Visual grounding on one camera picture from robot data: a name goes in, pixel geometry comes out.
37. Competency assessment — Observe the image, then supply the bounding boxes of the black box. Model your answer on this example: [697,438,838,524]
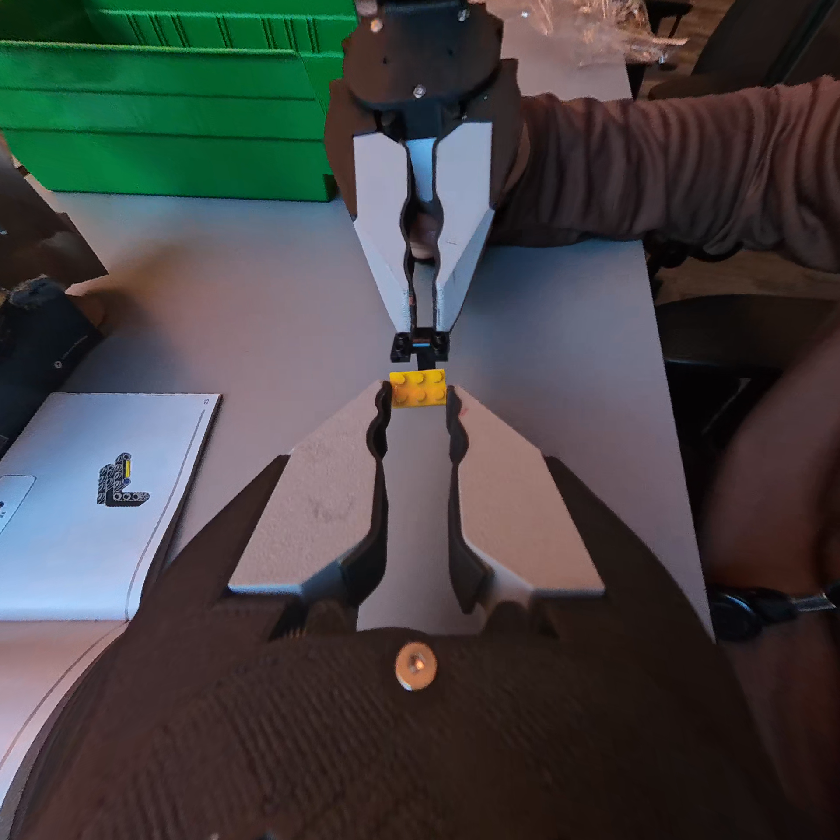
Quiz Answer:
[0,276,106,457]

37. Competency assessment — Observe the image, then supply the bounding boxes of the black lego piece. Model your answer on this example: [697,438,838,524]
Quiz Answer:
[391,327,451,372]

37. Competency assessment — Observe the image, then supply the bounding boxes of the person's left forearm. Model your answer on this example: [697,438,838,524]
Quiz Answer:
[699,328,840,601]

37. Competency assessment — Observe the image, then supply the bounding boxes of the yellow lego brick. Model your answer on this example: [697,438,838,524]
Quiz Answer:
[389,369,448,409]

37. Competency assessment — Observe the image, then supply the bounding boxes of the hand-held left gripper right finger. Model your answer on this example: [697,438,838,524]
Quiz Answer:
[445,385,606,616]

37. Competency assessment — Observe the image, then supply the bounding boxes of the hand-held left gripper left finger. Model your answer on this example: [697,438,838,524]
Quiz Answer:
[228,379,395,611]

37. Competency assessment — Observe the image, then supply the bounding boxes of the person's right hand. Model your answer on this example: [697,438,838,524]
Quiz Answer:
[412,211,442,261]

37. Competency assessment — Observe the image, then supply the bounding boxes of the person's right forearm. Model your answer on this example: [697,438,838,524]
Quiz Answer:
[492,75,840,273]

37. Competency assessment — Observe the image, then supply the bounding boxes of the black wristwatch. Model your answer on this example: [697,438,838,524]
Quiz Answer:
[707,583,837,643]

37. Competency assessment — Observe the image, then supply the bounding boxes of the clear plastic bag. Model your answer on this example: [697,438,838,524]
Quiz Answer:
[518,0,693,68]

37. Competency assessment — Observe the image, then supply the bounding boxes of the lego instruction booklet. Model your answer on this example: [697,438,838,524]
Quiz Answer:
[0,392,223,802]

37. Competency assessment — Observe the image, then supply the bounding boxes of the green plastic bin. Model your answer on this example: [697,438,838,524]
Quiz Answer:
[0,0,361,116]
[0,39,342,203]

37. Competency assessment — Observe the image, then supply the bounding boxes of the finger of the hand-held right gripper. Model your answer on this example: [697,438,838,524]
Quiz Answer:
[430,122,496,331]
[352,133,417,333]

